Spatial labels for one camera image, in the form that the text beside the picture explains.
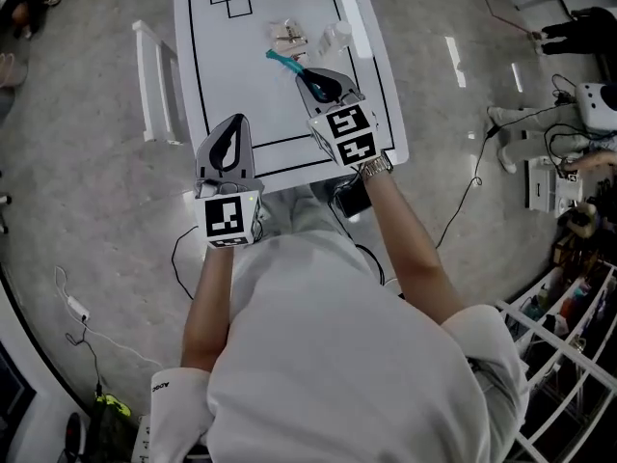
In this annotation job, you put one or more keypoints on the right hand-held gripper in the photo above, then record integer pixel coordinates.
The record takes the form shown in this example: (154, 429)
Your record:
(352, 138)

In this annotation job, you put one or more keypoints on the white shelving unit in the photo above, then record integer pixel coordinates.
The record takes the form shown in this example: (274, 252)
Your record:
(503, 307)

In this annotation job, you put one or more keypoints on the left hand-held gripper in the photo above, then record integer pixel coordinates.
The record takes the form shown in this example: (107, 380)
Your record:
(224, 220)

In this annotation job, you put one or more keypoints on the white long counter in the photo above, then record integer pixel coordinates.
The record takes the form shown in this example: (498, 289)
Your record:
(24, 326)

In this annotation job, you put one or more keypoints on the silver wristwatch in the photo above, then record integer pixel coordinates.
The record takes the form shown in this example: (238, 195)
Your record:
(378, 164)

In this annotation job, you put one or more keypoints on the person's right forearm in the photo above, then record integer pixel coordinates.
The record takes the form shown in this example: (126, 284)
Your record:
(410, 249)

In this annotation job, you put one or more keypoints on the clear snack packet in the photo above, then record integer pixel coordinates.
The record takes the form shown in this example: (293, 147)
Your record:
(287, 34)

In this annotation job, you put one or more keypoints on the white table with black lines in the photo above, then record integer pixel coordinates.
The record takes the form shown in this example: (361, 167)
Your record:
(241, 89)

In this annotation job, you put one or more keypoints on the person's left forearm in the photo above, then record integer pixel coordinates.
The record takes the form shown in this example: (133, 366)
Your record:
(207, 316)

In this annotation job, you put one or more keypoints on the white yellow blue packet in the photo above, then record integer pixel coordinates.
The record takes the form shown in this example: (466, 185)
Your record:
(300, 57)

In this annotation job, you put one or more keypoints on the white wooden chair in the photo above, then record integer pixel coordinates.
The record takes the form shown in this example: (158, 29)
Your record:
(144, 65)

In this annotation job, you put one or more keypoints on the white low cabinet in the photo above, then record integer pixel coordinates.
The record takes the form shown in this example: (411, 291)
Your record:
(542, 191)

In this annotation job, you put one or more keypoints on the black bin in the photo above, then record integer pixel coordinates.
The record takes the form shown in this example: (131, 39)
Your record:
(354, 203)

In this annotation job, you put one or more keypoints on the white box with black icons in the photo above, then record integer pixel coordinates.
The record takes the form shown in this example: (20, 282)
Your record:
(144, 442)

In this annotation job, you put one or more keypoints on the person's grey trousers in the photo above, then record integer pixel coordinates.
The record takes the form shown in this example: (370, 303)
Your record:
(299, 210)

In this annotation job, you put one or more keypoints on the clear plastic bottle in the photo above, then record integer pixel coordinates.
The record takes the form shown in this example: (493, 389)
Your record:
(335, 34)

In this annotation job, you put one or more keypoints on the person's white shirt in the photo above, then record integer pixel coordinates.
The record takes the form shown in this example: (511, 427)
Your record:
(337, 355)

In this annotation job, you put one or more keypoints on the beige plastic bucket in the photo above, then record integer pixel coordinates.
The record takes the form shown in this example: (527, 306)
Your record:
(12, 70)

